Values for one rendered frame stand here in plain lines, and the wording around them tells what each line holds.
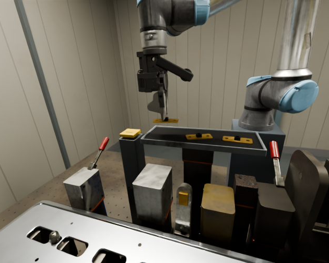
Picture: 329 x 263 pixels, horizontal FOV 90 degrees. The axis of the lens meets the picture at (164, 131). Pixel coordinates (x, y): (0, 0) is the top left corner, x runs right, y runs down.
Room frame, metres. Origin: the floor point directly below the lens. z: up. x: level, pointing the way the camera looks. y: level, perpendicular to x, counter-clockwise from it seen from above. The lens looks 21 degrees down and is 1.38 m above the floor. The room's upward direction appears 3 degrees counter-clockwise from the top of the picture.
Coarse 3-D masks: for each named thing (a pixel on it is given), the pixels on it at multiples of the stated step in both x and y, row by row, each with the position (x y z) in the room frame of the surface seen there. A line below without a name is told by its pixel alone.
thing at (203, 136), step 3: (186, 135) 0.51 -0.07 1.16; (189, 135) 0.51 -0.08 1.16; (192, 135) 0.51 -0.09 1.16; (195, 135) 0.51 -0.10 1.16; (198, 135) 0.49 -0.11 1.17; (201, 135) 0.49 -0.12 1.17; (204, 135) 0.50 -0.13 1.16; (207, 135) 0.50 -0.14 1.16; (210, 135) 0.50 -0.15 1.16; (186, 138) 0.49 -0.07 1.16; (189, 138) 0.49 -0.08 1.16; (192, 138) 0.48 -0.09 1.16; (195, 138) 0.48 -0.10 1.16; (198, 138) 0.48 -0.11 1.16; (201, 138) 0.48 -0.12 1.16; (204, 138) 0.48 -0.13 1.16; (207, 138) 0.48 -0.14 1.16; (210, 138) 0.48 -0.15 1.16
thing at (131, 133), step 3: (126, 129) 0.61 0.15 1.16; (129, 129) 0.61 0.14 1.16; (132, 129) 0.61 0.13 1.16; (135, 129) 0.61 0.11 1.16; (138, 129) 0.60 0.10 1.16; (123, 132) 0.58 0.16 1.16; (126, 132) 0.58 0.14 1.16; (129, 132) 0.58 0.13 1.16; (132, 132) 0.58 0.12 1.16; (135, 132) 0.58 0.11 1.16; (138, 132) 0.59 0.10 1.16; (120, 135) 0.57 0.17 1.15; (123, 135) 0.56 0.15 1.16; (126, 135) 0.56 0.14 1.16; (129, 135) 0.56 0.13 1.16; (132, 135) 0.55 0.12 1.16; (135, 135) 0.56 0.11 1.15
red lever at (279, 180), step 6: (270, 144) 0.44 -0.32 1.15; (276, 144) 0.43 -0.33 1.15; (270, 150) 0.43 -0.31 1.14; (276, 150) 0.42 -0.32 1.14; (276, 156) 0.40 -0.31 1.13; (276, 162) 0.39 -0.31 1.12; (276, 168) 0.38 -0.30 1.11; (276, 174) 0.36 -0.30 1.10; (276, 180) 0.35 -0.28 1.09; (282, 180) 0.34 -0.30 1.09; (282, 186) 0.33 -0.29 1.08
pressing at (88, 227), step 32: (32, 224) 0.33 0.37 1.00; (64, 224) 0.33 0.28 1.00; (96, 224) 0.32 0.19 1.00; (128, 224) 0.31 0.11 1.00; (0, 256) 0.25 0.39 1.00; (32, 256) 0.25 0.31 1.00; (64, 256) 0.24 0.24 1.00; (128, 256) 0.24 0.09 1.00; (160, 256) 0.23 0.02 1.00; (192, 256) 0.23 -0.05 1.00; (224, 256) 0.23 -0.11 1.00
